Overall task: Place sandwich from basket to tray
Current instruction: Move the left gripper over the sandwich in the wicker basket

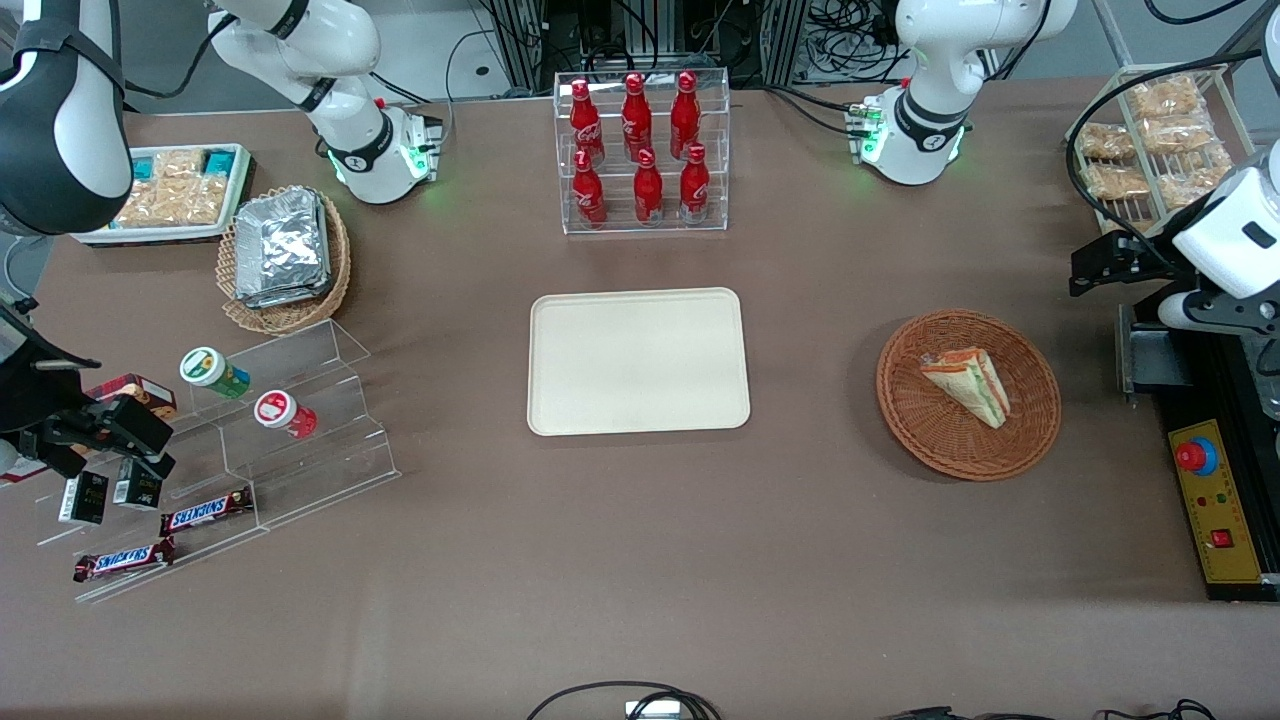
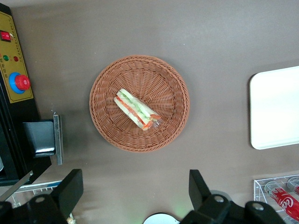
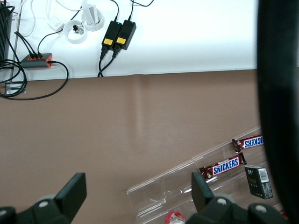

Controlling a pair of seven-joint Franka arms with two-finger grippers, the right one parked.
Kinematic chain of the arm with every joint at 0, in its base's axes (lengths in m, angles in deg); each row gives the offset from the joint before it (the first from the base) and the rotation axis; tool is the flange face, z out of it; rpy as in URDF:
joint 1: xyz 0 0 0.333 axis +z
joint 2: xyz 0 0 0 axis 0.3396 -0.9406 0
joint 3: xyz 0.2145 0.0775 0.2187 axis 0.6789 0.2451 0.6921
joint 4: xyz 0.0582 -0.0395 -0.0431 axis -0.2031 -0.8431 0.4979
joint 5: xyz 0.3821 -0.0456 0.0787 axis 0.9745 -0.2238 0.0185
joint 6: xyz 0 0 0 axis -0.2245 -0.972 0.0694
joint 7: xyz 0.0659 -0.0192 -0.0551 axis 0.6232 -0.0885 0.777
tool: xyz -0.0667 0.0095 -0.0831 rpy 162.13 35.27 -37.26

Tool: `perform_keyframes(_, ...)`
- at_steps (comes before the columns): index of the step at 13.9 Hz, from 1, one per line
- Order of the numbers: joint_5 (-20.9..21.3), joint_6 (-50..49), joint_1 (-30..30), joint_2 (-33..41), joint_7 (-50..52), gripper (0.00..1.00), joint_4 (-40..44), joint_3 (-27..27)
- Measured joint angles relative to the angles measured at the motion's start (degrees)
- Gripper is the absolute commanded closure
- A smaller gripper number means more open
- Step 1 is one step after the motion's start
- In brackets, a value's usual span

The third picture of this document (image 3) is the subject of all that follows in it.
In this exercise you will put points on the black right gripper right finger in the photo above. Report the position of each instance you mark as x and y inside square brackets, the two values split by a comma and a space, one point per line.
[217, 210]

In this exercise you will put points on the red wrapper snack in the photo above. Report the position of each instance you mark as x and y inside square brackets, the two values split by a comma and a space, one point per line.
[282, 213]

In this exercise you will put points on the Snickers chocolate bar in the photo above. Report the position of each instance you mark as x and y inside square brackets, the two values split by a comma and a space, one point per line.
[251, 142]
[224, 166]

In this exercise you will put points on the small black metal clip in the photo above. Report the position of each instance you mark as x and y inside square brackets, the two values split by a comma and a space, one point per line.
[78, 29]

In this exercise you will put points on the brown table mat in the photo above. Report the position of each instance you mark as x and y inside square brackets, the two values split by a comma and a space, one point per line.
[116, 130]

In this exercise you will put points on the white plug adapter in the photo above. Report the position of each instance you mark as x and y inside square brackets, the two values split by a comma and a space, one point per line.
[55, 24]

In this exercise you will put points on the grey orange USB hub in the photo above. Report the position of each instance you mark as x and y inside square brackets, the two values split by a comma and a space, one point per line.
[35, 62]

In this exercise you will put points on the silver metal bracket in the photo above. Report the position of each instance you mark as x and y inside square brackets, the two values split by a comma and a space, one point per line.
[14, 88]

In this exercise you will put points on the black power adapter yellow label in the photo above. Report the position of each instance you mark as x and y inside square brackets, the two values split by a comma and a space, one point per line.
[111, 33]
[126, 35]

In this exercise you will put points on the black ribbed device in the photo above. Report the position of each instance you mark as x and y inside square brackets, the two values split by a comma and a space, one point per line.
[4, 35]

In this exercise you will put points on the small black barcode box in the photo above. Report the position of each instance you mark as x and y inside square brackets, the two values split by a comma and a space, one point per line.
[258, 182]

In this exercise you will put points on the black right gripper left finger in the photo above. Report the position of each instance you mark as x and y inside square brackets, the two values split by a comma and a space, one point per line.
[58, 205]

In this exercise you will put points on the clear acrylic display tray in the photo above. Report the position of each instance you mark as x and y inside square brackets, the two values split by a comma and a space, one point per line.
[168, 189]

